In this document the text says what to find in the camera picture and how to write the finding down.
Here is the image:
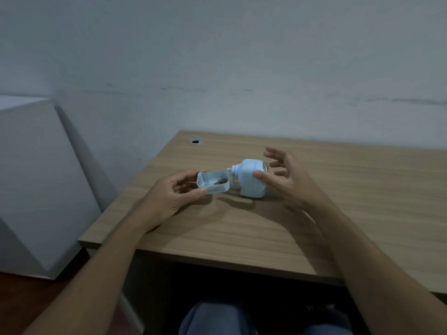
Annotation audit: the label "white plastic feeder tray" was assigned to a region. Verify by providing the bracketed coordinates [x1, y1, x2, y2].
[196, 170, 232, 195]

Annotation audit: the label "white cabinet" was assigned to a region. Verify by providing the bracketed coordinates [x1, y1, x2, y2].
[0, 95, 118, 280]

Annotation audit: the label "white plastic feeder bottle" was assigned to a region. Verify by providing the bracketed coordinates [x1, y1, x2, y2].
[227, 158, 270, 199]

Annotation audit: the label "person's right hand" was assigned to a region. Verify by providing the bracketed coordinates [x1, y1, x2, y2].
[252, 147, 338, 221]

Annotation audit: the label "person's right forearm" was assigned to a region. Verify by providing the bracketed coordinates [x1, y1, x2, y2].
[307, 202, 447, 335]

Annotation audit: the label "blue trousers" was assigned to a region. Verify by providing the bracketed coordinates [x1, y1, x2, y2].
[178, 299, 354, 335]

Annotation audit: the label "wooden desk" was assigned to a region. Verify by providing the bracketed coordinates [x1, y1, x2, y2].
[78, 131, 447, 304]

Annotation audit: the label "person's left hand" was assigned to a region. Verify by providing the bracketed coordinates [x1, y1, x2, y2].
[141, 170, 209, 231]

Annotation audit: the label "person's left forearm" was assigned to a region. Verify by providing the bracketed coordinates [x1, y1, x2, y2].
[20, 205, 158, 335]

